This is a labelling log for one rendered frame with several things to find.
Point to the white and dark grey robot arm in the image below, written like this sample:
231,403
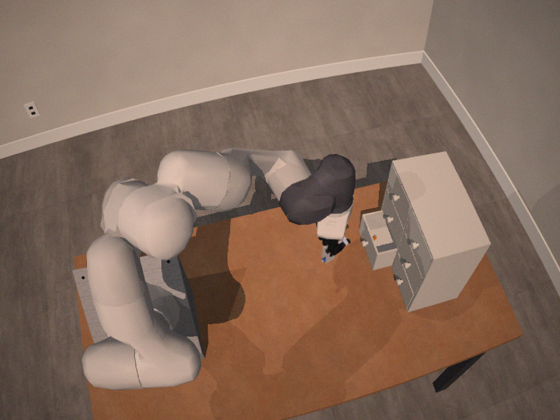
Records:
159,219

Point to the grey drawer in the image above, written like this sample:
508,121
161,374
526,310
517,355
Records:
403,281
399,197
418,244
374,223
392,218
410,262

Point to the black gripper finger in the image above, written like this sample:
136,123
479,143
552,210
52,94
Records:
333,244
325,244

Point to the white chest of drawers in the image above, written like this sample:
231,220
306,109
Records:
450,225

